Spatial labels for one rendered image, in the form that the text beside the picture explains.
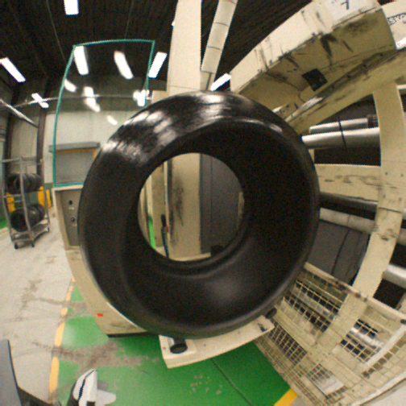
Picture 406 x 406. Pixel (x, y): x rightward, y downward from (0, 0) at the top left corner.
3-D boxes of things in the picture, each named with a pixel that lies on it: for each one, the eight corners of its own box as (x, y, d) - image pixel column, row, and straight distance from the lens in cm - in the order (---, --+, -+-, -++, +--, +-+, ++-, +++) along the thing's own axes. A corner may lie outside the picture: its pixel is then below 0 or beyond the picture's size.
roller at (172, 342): (163, 266, 64) (167, 274, 67) (153, 271, 65) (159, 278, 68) (184, 344, 41) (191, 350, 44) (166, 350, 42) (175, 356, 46)
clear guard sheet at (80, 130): (55, 187, 102) (75, 47, 138) (144, 180, 84) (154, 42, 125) (53, 187, 101) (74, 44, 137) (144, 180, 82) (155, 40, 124)
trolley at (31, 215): (35, 231, 558) (26, 164, 547) (54, 229, 524) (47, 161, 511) (10, 250, 455) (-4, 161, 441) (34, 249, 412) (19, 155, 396)
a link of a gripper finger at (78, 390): (111, 365, 39) (100, 397, 44) (83, 359, 37) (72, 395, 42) (118, 373, 37) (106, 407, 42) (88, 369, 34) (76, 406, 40)
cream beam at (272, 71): (229, 97, 72) (228, 72, 80) (271, 111, 86) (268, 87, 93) (383, 6, 47) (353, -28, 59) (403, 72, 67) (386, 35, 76)
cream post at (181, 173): (181, 341, 146) (176, 6, 139) (196, 338, 147) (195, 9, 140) (185, 355, 140) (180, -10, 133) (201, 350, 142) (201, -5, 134)
